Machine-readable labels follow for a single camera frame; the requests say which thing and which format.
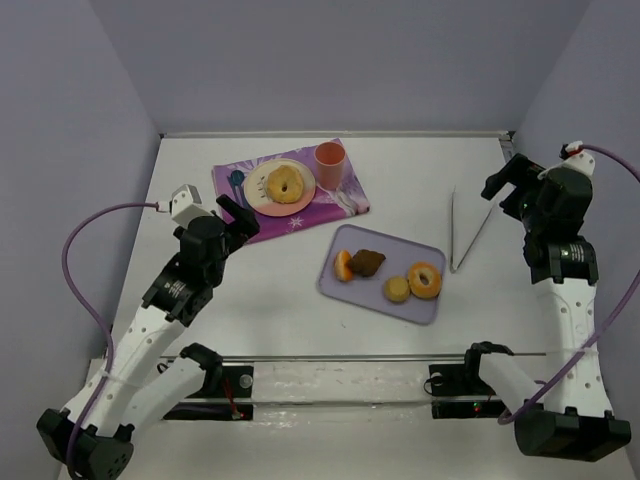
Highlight large yellow ring bread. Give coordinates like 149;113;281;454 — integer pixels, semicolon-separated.
266;165;305;204

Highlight metal serving tongs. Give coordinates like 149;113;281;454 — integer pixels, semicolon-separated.
448;186;496;274

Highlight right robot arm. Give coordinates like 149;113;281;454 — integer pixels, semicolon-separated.
464;142;632;462

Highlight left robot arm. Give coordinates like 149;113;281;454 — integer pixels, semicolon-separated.
36;185;260;479

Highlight dark blue plastic fork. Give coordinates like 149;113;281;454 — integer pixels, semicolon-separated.
234;184;250;209

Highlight dark blue plastic spoon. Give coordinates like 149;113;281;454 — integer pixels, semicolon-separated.
229;170;245;187

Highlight cream and pink plate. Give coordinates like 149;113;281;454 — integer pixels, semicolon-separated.
244;158;316;217

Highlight purple floral placemat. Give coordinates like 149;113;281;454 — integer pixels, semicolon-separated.
212;145;370;243

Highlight orange sesame bun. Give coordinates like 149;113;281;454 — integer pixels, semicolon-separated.
333;250;353;283

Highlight pink plastic cup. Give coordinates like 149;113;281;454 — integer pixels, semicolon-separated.
314;141;346;190

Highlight lavender serving tray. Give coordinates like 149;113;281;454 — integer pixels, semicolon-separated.
317;224;446;325

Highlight glazed orange donut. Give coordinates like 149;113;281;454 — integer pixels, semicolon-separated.
407;262;442;300

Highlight brown chocolate pastry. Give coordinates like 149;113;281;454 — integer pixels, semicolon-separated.
347;249;386;278

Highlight small round yellow bun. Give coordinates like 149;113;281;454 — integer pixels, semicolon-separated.
384;276;411;303

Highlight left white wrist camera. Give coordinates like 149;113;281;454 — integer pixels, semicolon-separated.
170;184;213;229

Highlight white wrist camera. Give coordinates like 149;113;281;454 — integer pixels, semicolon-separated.
559;141;595;178
170;184;213;229

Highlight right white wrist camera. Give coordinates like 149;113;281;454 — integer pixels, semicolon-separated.
559;141;595;178

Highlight metal table edge rail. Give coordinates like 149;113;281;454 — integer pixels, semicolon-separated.
160;130;511;140

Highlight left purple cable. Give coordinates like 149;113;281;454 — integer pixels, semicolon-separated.
60;201;169;476

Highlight purple cable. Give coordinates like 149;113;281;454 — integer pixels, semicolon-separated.
497;143;640;426
60;201;169;476

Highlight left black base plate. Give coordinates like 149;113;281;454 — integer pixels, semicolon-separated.
163;365;254;422

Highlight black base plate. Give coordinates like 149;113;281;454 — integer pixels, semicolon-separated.
163;365;254;422
423;363;505;420

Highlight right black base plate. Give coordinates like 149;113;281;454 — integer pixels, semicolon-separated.
423;363;505;420

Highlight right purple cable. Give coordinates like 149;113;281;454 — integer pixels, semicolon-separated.
497;143;640;426

